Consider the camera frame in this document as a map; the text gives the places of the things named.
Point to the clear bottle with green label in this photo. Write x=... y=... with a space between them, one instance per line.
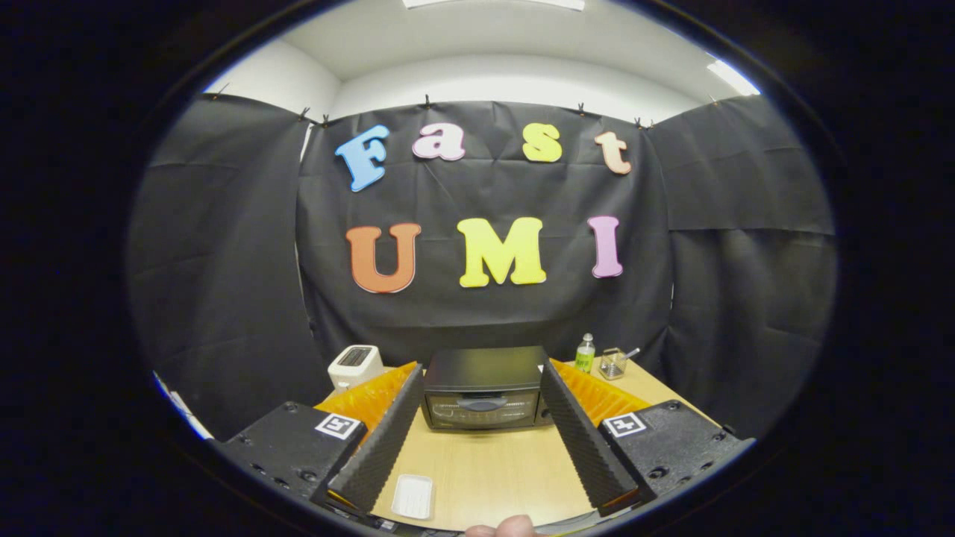
x=585 y=360

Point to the white pop-up toaster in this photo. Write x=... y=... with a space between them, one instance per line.
x=354 y=365

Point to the long ceiling light panel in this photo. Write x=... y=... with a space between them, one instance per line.
x=492 y=4

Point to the small white rectangular tray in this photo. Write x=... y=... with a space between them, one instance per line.
x=412 y=496

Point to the small ceiling light panel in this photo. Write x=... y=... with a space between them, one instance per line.
x=735 y=78

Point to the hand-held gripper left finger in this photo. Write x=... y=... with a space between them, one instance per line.
x=384 y=440

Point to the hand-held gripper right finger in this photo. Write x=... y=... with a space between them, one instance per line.
x=586 y=440

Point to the black toaster oven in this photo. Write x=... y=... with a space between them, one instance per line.
x=481 y=369

